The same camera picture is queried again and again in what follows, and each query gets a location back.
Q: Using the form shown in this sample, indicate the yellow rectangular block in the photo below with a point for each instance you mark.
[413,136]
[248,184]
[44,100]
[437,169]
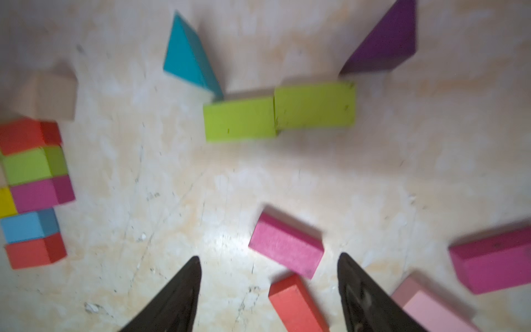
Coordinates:
[7,204]

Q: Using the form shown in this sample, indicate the red block bottom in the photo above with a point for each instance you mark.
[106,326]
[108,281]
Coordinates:
[36,252]

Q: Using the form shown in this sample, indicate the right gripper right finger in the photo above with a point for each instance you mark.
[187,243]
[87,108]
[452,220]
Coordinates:
[365,304]

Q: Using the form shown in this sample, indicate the magenta block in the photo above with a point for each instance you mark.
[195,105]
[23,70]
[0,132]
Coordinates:
[43,194]
[286,245]
[493,263]

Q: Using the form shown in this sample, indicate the teal triangle block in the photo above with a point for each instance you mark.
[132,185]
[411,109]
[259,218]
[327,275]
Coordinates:
[186,58]

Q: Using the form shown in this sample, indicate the purple triangle block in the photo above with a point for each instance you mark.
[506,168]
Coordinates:
[391,42]

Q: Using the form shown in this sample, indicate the blue rectangular block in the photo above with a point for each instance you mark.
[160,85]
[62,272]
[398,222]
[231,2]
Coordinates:
[30,226]

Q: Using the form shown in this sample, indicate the pink rectangular block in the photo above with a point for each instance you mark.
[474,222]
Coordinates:
[429,310]

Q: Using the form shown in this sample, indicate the red block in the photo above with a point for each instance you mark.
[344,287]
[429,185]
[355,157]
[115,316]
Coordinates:
[21,135]
[295,307]
[36,252]

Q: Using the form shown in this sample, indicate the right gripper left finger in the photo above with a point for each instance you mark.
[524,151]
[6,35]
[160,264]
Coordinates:
[174,308]

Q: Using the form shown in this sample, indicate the natural wood triangle block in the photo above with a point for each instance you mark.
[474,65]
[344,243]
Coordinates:
[46,96]

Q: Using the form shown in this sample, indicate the lime green block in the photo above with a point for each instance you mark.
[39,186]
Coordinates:
[35,165]
[329,104]
[240,120]

